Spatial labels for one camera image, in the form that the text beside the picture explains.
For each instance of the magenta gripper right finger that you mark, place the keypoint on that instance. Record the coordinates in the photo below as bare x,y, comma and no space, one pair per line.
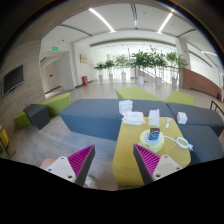
152,166

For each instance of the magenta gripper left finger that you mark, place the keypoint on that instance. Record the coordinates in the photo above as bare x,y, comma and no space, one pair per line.
75,167

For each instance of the round yellow charging dock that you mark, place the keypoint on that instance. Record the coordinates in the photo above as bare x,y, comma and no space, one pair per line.
153,145

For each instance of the yellow table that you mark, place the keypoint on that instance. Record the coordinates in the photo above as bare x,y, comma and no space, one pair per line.
125,168

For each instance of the small white adapter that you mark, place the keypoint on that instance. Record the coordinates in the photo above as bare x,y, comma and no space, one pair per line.
168,123

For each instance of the white patterned packet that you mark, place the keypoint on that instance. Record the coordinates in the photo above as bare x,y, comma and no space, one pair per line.
133,118

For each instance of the white cube box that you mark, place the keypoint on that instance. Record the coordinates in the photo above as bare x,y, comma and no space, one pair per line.
181,118

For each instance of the grey sofa bench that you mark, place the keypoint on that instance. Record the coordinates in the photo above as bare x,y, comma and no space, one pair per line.
94,117

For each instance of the grey sofa right section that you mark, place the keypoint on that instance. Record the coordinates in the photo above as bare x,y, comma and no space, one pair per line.
202,130

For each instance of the dark grey cube stool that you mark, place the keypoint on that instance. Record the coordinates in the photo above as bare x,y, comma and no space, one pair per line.
38,115

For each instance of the white box stack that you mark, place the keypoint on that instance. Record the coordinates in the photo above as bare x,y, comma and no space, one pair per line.
125,105

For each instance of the green bench left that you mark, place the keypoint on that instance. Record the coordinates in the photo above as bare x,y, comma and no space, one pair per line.
55,105

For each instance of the green bench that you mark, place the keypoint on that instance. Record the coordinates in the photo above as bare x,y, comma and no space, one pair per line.
180,98
55,105
135,93

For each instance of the green bench rear right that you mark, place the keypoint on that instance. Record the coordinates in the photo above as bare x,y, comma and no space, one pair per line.
180,98

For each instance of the green bench rear centre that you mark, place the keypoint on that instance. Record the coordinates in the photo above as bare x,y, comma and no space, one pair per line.
135,93

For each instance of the yellow floor sign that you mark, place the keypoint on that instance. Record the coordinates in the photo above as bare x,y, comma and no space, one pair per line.
5,144

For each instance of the red fire extinguisher box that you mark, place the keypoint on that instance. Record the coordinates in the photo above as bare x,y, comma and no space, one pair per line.
84,80

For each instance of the potted plant far left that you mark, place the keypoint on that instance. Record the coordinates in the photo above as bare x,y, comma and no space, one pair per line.
100,67

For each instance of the potted plant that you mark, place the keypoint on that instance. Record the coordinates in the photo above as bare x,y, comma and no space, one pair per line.
176,63
100,67
140,61

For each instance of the potted plant centre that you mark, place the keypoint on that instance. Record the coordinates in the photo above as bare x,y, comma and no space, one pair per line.
140,61

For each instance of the potted plant right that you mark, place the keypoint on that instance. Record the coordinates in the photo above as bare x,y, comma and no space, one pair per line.
176,63

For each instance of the black chair frame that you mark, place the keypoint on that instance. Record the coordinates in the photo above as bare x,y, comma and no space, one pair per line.
217,105

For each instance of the wall mounted black television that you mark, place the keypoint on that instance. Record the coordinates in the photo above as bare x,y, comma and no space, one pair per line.
12,79

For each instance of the framed wall notice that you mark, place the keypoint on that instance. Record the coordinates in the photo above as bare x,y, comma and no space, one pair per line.
83,58

